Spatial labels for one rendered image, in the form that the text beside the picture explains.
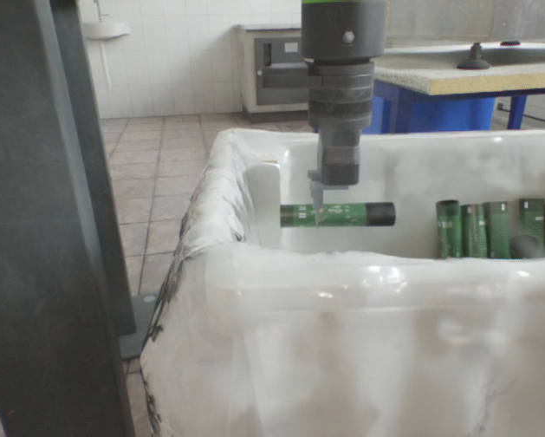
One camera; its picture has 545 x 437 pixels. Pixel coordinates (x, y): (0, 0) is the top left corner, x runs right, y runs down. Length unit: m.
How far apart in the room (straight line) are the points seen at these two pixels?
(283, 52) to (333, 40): 3.58
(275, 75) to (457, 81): 0.38
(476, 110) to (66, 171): 1.52
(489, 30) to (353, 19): 0.46
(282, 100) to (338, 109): 3.61
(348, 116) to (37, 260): 0.35
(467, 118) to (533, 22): 0.83
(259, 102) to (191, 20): 1.09
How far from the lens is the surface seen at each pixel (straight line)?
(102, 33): 4.27
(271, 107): 4.12
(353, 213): 0.58
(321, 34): 0.50
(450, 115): 1.73
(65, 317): 0.52
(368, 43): 0.51
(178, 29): 4.66
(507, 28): 0.94
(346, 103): 0.51
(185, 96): 4.71
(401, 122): 0.89
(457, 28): 1.01
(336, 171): 0.53
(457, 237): 0.69
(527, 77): 0.88
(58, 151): 0.45
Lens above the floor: 0.84
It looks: 24 degrees down
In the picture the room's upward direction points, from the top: 1 degrees counter-clockwise
